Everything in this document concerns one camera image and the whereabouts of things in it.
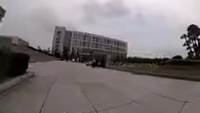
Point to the large grey glazed building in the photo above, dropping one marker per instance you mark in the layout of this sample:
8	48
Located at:
88	43

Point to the grey concrete slab pavement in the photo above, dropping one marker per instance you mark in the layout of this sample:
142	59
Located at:
96	84

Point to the low distant hedge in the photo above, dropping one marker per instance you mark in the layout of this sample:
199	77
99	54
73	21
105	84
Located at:
148	60

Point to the sloped grey embankment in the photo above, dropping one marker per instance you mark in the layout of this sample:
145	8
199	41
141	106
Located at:
38	54

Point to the grass verge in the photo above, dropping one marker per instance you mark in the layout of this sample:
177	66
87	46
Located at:
164	68

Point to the low grey building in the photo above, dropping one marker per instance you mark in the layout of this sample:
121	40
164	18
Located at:
12	40

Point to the dark trimmed hedge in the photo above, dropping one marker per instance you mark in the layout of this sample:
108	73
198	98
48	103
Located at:
5	63

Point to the tall dark tree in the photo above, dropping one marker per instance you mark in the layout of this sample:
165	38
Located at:
194	40

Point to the grey concrete kerb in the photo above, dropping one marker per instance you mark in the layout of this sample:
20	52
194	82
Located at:
6	84

